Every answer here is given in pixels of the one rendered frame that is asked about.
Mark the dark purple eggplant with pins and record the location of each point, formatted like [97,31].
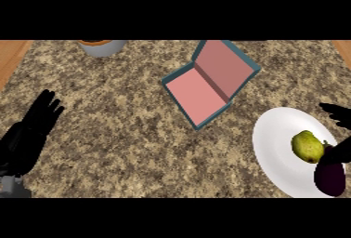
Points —
[329,180]

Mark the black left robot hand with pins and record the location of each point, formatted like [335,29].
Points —
[31,130]

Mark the white plate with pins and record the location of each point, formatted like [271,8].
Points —
[278,145]

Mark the grey cup with orange rim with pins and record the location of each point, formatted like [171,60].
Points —
[101,49]

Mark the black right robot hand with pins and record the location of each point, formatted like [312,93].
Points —
[339,152]

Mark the yellow-green pear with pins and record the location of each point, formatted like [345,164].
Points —
[306,147]

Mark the teal box with pink inside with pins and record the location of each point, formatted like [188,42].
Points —
[200,93]

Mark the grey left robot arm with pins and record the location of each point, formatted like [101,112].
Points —
[12,187]

